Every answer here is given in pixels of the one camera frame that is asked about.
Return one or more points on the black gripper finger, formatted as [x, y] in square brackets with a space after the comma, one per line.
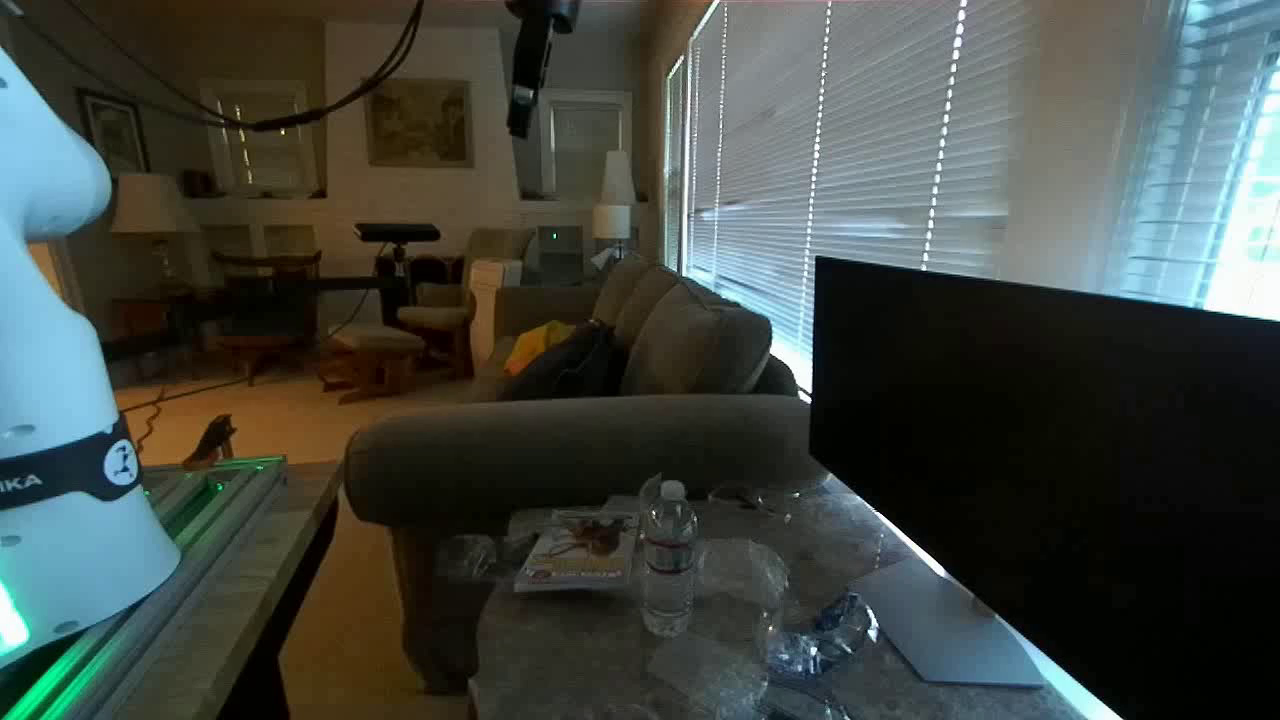
[527, 106]

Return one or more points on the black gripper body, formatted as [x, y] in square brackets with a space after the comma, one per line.
[528, 43]

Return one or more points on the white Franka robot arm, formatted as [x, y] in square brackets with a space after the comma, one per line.
[54, 401]

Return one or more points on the yellow sofa cushion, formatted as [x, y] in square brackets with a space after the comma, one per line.
[535, 346]

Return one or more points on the grey-olive fabric sofa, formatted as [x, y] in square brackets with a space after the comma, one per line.
[575, 455]

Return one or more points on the large framed landscape picture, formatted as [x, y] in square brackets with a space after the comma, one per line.
[423, 122]

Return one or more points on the table lamp narrow white shade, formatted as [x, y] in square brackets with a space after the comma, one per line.
[612, 200]

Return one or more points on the wooden upholstered armchair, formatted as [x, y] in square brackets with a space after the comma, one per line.
[436, 320]

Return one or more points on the wooden upholstered ottoman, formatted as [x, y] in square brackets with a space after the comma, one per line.
[376, 348]

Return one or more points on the dark dining table set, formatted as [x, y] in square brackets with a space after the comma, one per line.
[267, 292]

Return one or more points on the white horizontal window blinds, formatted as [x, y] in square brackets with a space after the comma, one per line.
[881, 146]

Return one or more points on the table lamp wide white shade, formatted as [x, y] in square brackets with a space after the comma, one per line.
[146, 206]

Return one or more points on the small dark framed picture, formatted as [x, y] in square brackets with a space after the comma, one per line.
[114, 130]

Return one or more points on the magazine with picture cover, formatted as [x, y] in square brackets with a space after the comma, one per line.
[575, 553]

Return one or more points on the small black floor object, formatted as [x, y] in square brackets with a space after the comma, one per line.
[213, 443]

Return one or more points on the clear plastic water bottle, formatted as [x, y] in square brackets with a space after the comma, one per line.
[664, 560]

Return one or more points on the glass side table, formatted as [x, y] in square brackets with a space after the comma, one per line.
[575, 652]

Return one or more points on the wooden Husky workbench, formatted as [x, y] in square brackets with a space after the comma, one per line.
[227, 584]

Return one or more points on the crumpled clear plastic wrapper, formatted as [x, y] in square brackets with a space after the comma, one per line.
[822, 637]

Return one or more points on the black flat screen monitor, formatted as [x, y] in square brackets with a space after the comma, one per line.
[1066, 467]

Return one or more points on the small window blind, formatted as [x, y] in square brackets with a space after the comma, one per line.
[1223, 162]

